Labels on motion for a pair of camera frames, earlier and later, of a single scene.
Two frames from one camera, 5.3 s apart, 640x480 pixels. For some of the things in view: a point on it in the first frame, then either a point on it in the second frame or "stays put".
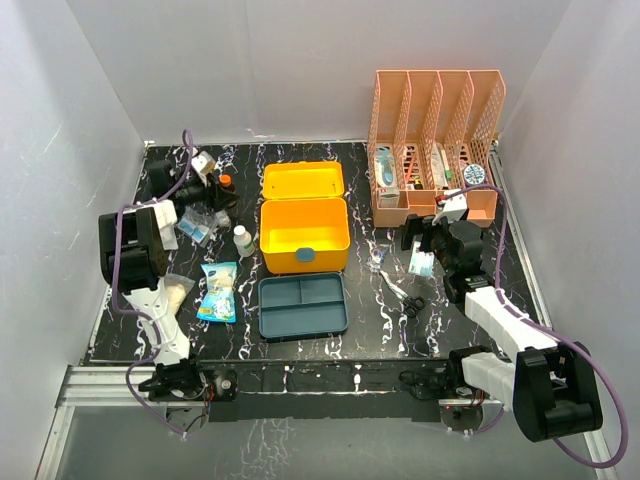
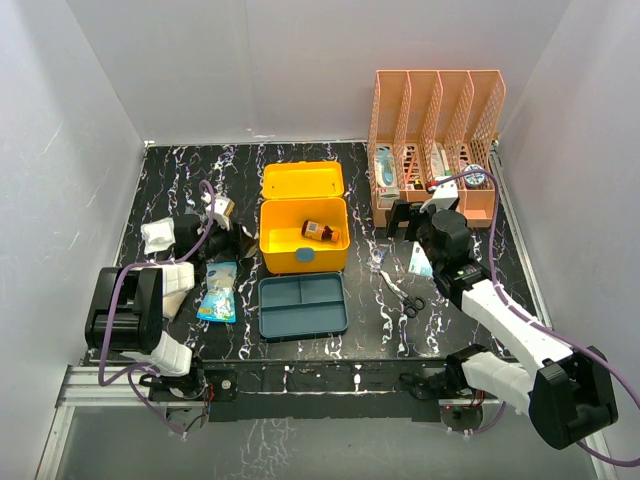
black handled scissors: x=411 y=304 stays put
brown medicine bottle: x=226 y=180 to x=317 y=231
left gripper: x=215 y=197 to x=237 y=240
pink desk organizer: x=430 y=133 stays put
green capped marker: x=447 y=171 stays put
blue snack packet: x=217 y=299 stays put
